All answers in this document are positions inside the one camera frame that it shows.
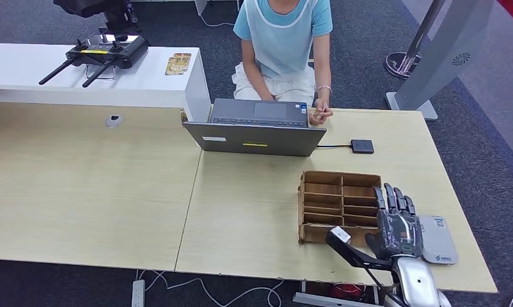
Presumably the person's left hand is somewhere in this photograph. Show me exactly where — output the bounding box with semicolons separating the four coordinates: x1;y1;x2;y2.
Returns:
308;98;335;126

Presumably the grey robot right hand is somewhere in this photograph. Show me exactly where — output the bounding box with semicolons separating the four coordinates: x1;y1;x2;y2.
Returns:
364;183;425;260

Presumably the white card reader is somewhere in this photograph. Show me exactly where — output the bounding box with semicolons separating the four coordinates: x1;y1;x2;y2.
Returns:
418;215;459;267

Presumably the person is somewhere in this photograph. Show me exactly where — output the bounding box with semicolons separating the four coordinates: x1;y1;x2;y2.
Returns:
232;0;335;126

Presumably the yellow hotel key card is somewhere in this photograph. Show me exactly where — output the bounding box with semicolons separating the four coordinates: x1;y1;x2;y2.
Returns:
165;56;191;77
173;52;193;68

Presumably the black USB hub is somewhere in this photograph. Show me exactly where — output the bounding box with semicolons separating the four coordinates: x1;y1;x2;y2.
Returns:
350;139;375;155

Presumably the grey laptop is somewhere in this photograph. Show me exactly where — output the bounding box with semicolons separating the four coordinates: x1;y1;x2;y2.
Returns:
182;98;328;158

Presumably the brown divided organizer box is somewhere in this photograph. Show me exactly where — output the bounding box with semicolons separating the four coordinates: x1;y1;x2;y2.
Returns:
297;170;383;248

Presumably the silver kiosk stand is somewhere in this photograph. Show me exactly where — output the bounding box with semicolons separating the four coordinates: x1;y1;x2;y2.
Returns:
385;0;497;122

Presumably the white counter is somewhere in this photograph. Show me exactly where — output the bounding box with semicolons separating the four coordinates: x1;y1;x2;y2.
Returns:
0;42;212;123

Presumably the black remote controller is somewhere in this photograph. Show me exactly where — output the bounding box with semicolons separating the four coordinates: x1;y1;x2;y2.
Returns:
38;33;150;89

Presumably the black bulky equipment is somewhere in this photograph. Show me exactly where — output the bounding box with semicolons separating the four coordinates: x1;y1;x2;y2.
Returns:
52;0;142;36

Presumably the white power strip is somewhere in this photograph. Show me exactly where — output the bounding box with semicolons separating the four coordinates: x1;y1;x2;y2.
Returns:
131;279;146;307

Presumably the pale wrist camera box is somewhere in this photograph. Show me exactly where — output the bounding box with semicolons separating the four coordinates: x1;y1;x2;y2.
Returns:
325;225;394;272

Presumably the chrome stanchion post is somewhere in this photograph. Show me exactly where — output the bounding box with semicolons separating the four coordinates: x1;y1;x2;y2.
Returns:
384;0;446;80

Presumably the white desk leg frame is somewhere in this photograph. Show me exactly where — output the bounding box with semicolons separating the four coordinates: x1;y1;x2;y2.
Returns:
292;281;383;307

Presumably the thin white cable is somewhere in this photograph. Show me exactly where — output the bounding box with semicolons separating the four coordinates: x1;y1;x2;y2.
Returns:
199;12;234;28

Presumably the white floor cable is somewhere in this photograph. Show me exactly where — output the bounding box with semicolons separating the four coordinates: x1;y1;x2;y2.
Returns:
136;269;285;307

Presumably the wire controller stand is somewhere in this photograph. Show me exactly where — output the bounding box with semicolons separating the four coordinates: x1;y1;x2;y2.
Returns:
85;63;116;81

